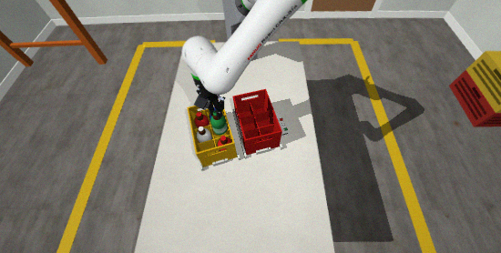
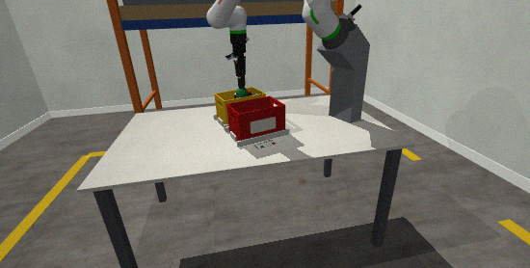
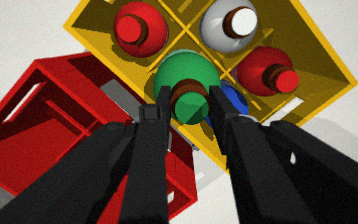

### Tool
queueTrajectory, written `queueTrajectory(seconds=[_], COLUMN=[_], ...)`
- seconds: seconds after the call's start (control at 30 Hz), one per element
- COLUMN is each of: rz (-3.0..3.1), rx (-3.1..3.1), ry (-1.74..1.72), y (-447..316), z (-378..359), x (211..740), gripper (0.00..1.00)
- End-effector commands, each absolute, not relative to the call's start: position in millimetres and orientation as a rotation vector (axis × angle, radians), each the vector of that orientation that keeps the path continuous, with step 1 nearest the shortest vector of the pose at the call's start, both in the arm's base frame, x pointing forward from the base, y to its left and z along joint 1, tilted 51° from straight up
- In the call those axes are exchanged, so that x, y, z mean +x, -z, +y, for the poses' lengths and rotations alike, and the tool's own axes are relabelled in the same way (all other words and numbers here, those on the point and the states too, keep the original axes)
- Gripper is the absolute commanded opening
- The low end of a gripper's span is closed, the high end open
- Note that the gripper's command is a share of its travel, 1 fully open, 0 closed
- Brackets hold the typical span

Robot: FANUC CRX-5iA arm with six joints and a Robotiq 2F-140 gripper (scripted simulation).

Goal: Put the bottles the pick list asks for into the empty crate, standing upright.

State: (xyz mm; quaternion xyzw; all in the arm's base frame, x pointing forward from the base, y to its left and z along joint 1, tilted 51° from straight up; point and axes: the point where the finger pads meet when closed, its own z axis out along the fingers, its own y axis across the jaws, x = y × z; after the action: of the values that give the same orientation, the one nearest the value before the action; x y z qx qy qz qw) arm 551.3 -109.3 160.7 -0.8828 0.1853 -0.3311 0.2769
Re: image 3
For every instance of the green bottle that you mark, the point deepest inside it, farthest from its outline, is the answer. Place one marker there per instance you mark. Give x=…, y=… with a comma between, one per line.
x=189, y=74

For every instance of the yellow divided crate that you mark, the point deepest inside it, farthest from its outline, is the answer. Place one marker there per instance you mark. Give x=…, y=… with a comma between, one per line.
x=284, y=24

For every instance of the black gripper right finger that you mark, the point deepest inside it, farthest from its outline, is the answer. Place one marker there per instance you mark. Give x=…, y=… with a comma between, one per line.
x=267, y=193

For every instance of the red crate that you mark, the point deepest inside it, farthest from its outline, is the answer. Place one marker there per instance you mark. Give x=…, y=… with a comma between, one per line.
x=39, y=134

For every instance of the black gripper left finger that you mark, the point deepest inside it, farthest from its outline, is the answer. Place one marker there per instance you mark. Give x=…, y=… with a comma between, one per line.
x=77, y=189

